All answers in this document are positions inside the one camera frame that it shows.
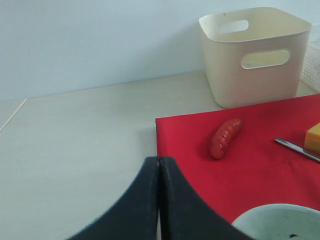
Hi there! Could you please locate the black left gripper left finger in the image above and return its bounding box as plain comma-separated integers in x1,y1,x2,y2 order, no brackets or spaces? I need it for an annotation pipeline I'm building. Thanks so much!
70,156,160,240

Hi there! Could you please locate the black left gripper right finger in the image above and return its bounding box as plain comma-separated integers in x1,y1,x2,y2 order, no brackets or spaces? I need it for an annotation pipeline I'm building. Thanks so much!
159,157,251,240

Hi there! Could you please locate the red sausage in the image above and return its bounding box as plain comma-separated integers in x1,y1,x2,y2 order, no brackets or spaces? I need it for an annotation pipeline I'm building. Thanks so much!
209,118,243,160

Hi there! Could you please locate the yellow cheese wedge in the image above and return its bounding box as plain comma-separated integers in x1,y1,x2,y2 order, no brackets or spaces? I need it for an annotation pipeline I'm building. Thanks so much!
304,123,320,153

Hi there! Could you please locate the red tablecloth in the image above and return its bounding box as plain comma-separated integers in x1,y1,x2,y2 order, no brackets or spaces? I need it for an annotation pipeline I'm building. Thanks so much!
156,94,320,222

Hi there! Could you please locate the white ceramic bowl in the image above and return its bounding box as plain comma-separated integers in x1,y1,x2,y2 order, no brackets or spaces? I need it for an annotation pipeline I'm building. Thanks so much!
232,203,320,240

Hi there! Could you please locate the silver table knife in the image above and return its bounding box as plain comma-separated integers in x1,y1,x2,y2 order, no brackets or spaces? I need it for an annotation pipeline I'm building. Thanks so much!
274,137,320,164

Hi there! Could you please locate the cream plastic bin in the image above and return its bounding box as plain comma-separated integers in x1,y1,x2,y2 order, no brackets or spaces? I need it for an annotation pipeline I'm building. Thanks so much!
198,7,312,108

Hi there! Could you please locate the white perforated basket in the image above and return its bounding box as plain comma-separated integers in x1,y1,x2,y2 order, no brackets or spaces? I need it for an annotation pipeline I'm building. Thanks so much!
301,25,320,93

